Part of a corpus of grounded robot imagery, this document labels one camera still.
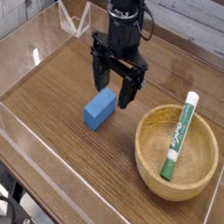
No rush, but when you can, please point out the black cable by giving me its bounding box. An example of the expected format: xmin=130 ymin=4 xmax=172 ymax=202
xmin=0 ymin=196 xmax=21 ymax=224

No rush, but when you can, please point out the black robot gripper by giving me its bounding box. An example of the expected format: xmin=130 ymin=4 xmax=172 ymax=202
xmin=91 ymin=11 xmax=150 ymax=109

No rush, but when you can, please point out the green dry erase marker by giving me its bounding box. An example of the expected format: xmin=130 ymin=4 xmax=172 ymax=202
xmin=160 ymin=92 xmax=200 ymax=181

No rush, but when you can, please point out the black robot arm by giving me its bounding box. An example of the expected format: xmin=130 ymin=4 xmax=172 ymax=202
xmin=91 ymin=0 xmax=153 ymax=109

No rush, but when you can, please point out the black metal table bracket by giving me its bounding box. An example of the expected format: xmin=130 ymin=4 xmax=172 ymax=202
xmin=7 ymin=198 xmax=36 ymax=224

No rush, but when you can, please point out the blue foam block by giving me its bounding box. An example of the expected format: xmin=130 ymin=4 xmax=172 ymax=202
xmin=83 ymin=87 xmax=117 ymax=130

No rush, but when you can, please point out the clear acrylic corner bracket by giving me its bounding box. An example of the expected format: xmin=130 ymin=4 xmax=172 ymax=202
xmin=57 ymin=0 xmax=91 ymax=38

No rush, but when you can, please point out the brown wooden bowl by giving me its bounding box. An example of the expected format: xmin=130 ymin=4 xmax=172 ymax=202
xmin=134 ymin=104 xmax=219 ymax=202

